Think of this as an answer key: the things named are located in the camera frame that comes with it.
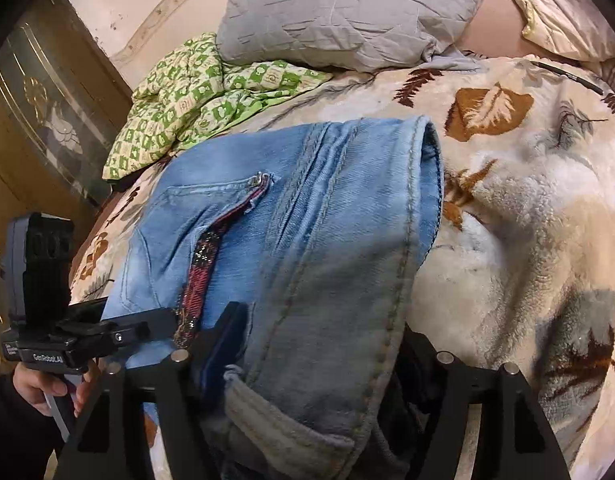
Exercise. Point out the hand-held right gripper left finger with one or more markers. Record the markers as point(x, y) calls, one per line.
point(222, 345)

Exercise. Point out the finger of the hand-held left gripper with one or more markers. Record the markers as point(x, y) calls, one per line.
point(147, 327)

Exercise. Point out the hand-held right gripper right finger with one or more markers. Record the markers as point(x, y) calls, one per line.
point(437, 380)

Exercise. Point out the blue denim pants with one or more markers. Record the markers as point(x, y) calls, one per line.
point(327, 220)

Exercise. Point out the person's left forearm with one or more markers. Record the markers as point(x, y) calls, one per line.
point(12, 435)

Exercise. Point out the person's left hand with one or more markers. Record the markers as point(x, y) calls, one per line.
point(35, 385)

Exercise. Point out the leaf print fleece blanket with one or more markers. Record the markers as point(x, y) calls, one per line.
point(537, 200)

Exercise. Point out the brown wooden wardrobe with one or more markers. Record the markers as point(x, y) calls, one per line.
point(37, 125)

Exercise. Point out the green patterned cloth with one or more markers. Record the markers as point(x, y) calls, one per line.
point(187, 95)

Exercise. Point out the grey pillow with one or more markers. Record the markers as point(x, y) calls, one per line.
point(347, 15)

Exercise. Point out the cream satin pillow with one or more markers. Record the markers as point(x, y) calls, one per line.
point(562, 15)

